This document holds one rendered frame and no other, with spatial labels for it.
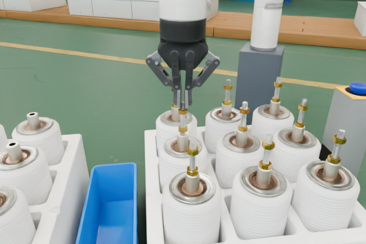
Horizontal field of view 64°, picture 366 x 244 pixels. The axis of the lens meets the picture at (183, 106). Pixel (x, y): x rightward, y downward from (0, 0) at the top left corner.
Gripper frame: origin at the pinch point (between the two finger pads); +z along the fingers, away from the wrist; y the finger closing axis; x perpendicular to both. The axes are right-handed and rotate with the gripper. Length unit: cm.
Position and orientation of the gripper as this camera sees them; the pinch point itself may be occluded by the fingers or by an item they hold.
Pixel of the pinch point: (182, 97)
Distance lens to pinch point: 53.4
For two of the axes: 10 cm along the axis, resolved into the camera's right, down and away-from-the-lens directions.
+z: 0.0, 9.0, 4.4
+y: 10.0, 0.3, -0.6
